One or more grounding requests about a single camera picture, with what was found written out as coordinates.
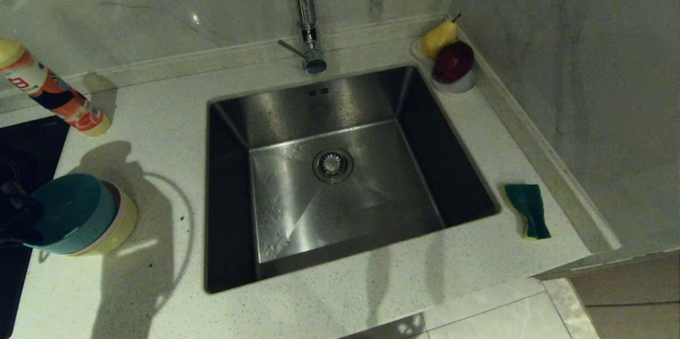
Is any pink plastic bowl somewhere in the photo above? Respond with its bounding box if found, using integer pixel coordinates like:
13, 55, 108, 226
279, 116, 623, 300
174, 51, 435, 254
101, 180, 126, 223

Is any yellow plastic bowl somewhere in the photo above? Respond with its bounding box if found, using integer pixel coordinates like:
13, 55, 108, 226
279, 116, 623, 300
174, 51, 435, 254
69, 182, 139, 257

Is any orange dish soap bottle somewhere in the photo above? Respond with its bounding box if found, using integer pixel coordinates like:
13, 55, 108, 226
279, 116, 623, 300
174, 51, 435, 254
0, 38, 112, 138

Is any chrome faucet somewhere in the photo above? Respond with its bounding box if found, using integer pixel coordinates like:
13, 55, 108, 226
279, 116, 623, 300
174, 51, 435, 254
276, 0, 328, 75

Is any yellow green sponge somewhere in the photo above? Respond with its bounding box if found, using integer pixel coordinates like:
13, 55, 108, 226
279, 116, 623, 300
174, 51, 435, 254
503, 184, 552, 241

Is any stainless steel sink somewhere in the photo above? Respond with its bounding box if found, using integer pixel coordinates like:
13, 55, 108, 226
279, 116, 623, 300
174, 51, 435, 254
205, 65, 501, 294

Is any black induction cooktop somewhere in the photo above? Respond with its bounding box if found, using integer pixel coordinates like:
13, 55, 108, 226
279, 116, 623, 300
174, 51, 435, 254
0, 116, 71, 339

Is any round metal drain strainer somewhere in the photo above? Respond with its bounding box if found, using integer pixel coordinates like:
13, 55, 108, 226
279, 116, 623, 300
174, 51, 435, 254
312, 148, 354, 184

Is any yellow pear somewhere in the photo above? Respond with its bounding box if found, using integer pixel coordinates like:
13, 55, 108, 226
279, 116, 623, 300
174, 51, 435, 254
422, 14, 462, 60

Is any small white dish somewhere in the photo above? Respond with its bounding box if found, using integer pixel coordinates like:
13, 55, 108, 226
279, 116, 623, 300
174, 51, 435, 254
411, 36, 478, 95

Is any dark red apple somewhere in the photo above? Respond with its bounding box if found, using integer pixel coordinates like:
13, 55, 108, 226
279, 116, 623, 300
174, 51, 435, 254
433, 41, 475, 84

